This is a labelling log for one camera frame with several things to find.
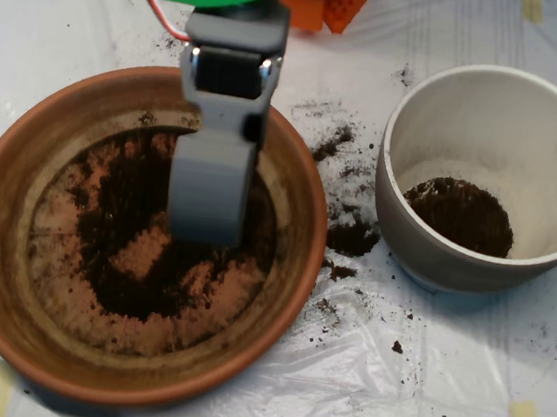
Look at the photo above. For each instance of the elongated spilled soil clump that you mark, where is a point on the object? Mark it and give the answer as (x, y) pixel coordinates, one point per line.
(326, 149)

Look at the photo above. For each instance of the large spilled soil pile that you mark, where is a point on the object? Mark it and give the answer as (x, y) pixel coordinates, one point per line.
(350, 239)

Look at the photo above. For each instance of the small spilled soil clump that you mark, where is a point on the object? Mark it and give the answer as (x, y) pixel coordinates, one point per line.
(340, 272)

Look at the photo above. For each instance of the terracotta saucer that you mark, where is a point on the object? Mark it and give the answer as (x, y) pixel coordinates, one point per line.
(2, 247)

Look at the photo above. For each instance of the white ceramic pot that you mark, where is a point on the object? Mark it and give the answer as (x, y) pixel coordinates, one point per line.
(428, 266)

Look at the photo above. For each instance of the tiny spilled soil crumb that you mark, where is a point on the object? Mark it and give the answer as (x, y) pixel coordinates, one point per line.
(397, 347)

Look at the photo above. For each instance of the clear plastic sheet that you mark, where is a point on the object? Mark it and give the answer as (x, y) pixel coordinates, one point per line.
(386, 407)

